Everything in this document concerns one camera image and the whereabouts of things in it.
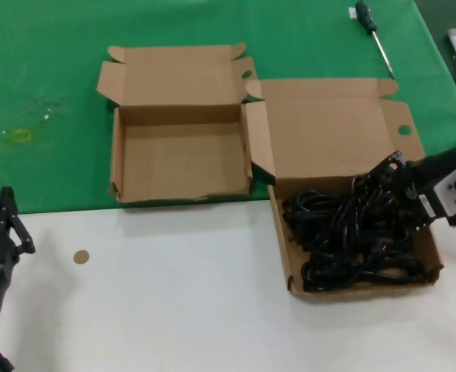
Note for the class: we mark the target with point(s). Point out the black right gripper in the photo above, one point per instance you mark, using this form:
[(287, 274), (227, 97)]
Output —
[(414, 186)]

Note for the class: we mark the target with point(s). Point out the open brown cardboard box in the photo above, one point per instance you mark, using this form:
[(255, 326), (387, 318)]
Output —
[(181, 155), (329, 128)]

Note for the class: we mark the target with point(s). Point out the brown cardboard disc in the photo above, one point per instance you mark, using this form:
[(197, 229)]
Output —
[(81, 257)]

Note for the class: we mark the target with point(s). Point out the yellow tape square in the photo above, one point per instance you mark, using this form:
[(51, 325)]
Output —
[(14, 136)]

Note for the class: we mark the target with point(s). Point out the small white scrap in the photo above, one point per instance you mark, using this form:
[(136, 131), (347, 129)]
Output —
[(49, 114)]

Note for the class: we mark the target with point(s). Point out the green tablecloth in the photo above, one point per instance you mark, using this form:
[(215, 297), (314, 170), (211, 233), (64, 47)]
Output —
[(38, 77)]

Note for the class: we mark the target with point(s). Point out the white tape piece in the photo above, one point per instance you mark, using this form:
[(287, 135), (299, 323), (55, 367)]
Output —
[(352, 14)]

